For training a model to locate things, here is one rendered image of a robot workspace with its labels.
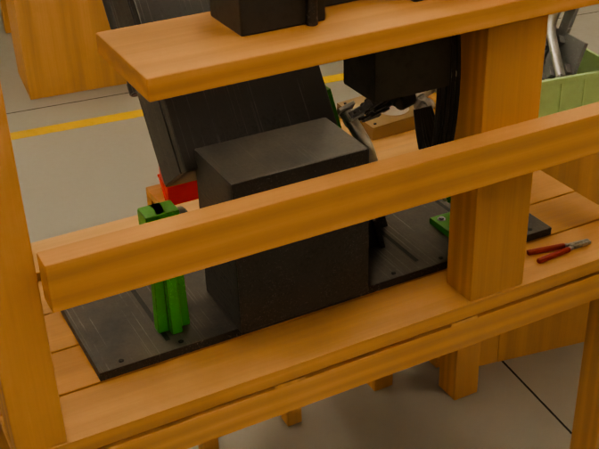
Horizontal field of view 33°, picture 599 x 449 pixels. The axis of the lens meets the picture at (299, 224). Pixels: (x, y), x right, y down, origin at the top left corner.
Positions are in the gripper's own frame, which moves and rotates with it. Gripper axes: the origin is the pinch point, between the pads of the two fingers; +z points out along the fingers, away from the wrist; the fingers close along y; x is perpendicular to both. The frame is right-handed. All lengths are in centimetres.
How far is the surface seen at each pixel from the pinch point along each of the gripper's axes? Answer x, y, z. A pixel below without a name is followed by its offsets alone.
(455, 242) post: 35.2, 3.9, -3.5
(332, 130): 3.6, 13.1, 10.0
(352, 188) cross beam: 19.6, 35.9, 20.2
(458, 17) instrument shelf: 4, 50, -8
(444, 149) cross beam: 20.5, 31.0, -0.7
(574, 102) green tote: 12, -68, -88
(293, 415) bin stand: 50, -109, 27
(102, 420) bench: 32, 14, 77
